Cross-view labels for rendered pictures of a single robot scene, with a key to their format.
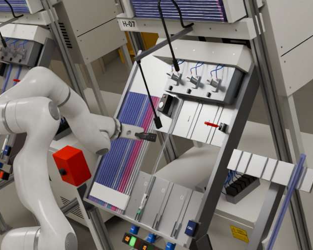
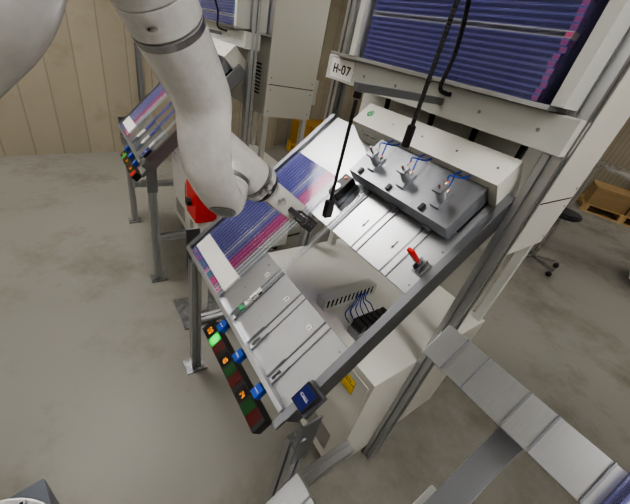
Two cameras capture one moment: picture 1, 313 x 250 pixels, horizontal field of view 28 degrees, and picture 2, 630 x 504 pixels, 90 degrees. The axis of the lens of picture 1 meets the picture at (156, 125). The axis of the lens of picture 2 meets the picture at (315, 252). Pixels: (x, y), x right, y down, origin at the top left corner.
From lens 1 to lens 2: 1.60 m
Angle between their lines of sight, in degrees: 12
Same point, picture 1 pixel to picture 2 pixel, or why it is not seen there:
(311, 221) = not seen: hidden behind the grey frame
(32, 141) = not seen: outside the picture
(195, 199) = (329, 345)
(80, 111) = (209, 106)
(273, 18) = not seen: hidden behind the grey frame
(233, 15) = (574, 94)
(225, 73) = (464, 189)
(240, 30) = (548, 131)
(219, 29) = (500, 117)
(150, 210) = (257, 315)
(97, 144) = (218, 194)
